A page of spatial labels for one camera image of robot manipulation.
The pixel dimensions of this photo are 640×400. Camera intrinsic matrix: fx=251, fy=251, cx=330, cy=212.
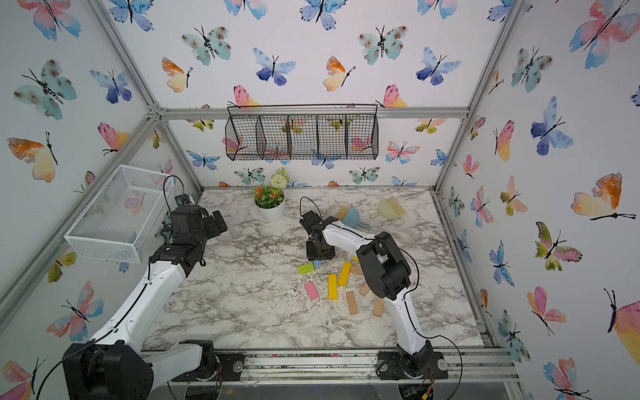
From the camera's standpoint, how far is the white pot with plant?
0.97 metres

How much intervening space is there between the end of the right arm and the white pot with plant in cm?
20

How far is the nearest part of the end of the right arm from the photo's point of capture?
740 millimetres
